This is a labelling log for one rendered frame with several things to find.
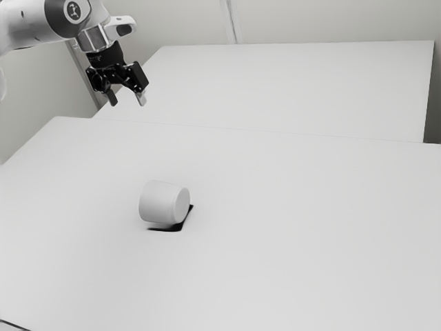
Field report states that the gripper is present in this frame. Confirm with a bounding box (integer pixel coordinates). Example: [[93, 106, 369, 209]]
[[83, 40, 150, 107]]

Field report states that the white mug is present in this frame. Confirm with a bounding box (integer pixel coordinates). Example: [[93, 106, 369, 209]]
[[138, 179, 191, 224]]

